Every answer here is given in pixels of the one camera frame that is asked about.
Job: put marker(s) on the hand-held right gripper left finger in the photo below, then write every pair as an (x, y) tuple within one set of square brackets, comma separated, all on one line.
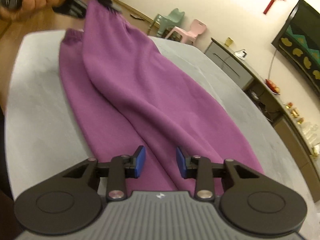
[(141, 160)]

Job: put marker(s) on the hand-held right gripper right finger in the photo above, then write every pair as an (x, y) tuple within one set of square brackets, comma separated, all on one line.
[(180, 162)]

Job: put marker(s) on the purple pants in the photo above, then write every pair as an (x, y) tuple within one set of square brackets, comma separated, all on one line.
[(130, 85)]

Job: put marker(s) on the green plastic chair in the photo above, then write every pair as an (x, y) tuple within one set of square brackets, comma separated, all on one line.
[(170, 21)]

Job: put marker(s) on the pink plastic chair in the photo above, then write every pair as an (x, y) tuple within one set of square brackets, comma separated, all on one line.
[(193, 31)]

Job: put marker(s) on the long grey sideboard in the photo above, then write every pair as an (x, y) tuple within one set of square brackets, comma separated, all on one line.
[(237, 70)]

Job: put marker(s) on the red fruit plate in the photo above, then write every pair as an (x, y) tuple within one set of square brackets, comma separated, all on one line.
[(273, 87)]

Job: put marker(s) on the gold candle holder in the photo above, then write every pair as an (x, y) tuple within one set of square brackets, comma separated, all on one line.
[(289, 105), (300, 120)]

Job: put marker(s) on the white power strip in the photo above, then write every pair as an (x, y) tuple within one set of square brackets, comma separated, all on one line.
[(241, 54)]

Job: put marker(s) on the gold incense bowl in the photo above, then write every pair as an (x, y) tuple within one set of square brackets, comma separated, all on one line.
[(295, 112)]

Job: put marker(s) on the yellow cup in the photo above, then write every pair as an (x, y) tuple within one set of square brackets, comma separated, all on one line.
[(229, 41)]

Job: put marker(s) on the set of glass cups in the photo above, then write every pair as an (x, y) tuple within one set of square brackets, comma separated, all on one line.
[(311, 133)]

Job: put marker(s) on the gold tissue box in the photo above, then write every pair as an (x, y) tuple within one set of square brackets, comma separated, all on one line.
[(315, 151)]

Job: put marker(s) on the television with patterned cover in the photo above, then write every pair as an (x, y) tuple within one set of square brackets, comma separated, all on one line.
[(302, 50)]

